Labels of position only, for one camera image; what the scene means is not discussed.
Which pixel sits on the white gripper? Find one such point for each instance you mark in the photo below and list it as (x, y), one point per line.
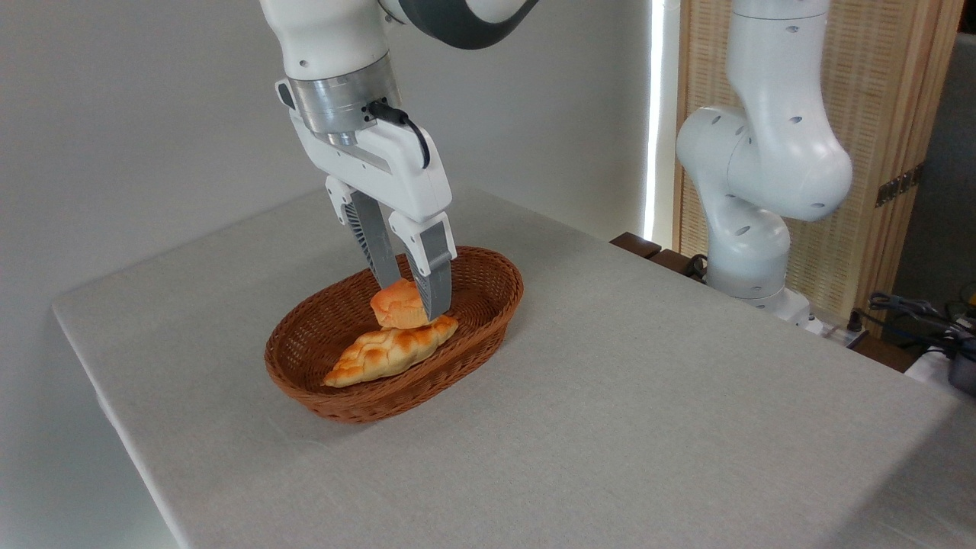
(396, 171)

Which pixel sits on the small round bread bun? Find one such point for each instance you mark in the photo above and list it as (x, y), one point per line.
(396, 309)

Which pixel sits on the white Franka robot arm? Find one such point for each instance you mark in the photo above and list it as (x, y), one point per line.
(762, 152)

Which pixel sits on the long braided bread loaf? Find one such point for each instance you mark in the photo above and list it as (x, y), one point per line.
(381, 354)

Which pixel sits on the brown wicker oval basket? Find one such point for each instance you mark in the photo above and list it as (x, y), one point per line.
(476, 293)

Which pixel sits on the dark brown wooden block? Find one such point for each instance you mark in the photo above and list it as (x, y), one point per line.
(671, 263)
(635, 245)

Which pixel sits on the grey fabric tablecloth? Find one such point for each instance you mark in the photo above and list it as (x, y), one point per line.
(648, 427)

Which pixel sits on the dark metal screen hinge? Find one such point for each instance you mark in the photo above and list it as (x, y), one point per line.
(898, 185)

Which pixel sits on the bamboo folding screen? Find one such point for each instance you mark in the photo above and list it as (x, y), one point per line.
(884, 91)

